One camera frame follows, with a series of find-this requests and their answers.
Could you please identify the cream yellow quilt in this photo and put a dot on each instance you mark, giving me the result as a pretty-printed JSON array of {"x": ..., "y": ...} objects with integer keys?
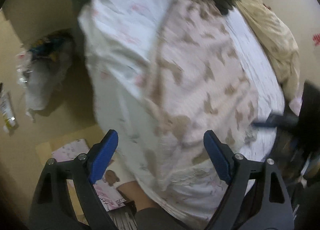
[{"x": 278, "y": 42}]

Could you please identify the white plastic bag pile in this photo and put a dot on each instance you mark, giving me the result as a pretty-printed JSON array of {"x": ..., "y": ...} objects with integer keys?
[{"x": 43, "y": 67}]

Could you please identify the white floral bed sheet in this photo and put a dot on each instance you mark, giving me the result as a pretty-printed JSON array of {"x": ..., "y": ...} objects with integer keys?
[{"x": 120, "y": 36}]

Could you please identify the pink bear print pants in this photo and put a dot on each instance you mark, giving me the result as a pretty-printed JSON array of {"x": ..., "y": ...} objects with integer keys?
[{"x": 195, "y": 83}]

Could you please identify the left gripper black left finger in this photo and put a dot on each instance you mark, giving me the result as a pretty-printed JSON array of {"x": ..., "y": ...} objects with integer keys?
[{"x": 52, "y": 208}]

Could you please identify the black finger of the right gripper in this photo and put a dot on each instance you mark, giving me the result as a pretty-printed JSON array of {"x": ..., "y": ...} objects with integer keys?
[{"x": 278, "y": 121}]

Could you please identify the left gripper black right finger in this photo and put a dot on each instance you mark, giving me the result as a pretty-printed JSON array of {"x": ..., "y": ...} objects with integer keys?
[{"x": 256, "y": 195}]

